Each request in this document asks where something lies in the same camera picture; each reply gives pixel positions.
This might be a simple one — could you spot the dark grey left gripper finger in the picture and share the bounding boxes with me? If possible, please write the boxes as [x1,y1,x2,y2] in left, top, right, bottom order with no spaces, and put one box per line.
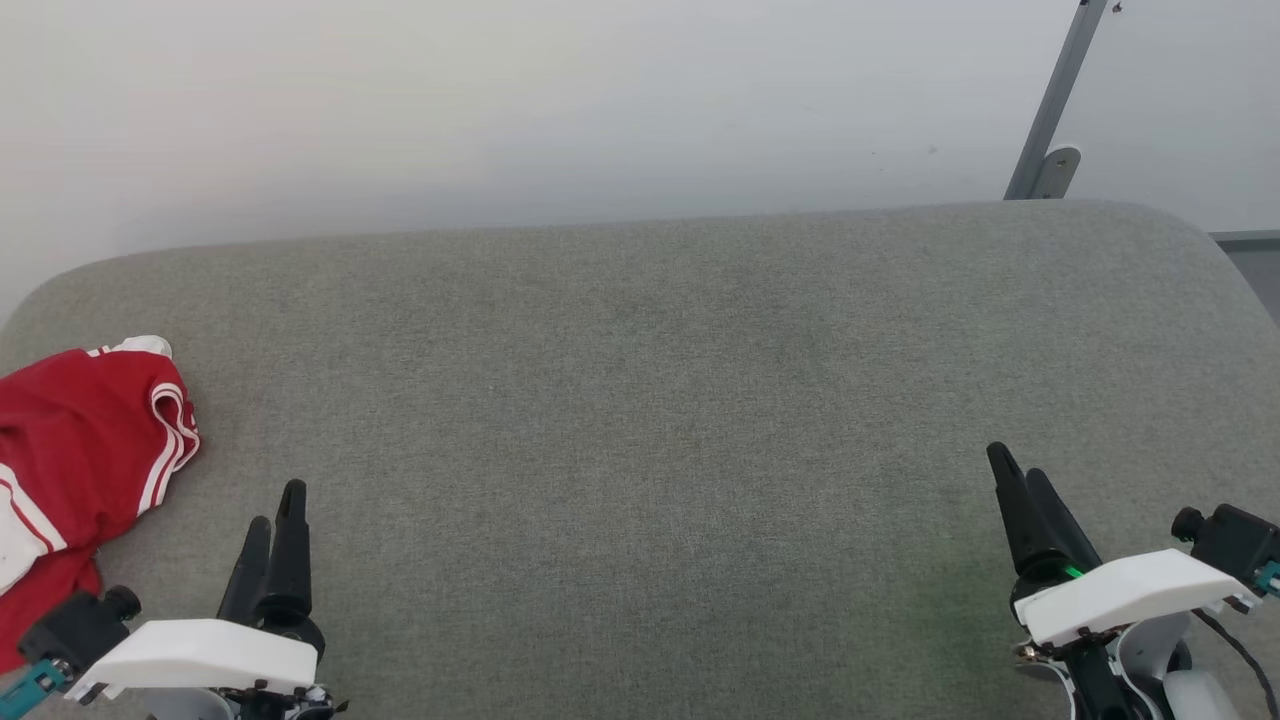
[217,515,274,625]
[260,479,327,654]

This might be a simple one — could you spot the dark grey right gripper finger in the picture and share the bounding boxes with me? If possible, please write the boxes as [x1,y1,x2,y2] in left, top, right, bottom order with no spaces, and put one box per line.
[1026,467,1102,582]
[986,441,1062,581]

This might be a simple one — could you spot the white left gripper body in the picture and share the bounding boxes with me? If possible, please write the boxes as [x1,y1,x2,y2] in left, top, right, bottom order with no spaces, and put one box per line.
[64,617,338,720]

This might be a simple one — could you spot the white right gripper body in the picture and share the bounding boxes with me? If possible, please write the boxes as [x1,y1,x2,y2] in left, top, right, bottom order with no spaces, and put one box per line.
[1012,547,1261,720]

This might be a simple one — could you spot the red and white garment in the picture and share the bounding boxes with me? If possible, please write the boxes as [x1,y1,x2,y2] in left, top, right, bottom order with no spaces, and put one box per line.
[0,335,202,676]

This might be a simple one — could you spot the grey metal pole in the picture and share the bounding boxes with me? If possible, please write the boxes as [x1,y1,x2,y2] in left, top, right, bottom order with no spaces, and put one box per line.
[1003,0,1112,201]

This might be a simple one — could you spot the teal left camera connector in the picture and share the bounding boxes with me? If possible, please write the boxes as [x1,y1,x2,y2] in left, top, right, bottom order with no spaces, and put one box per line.
[0,658,73,717]

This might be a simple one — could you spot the grey metal bracket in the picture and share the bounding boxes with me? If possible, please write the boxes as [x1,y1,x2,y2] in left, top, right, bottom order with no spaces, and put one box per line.
[1029,145,1084,200]

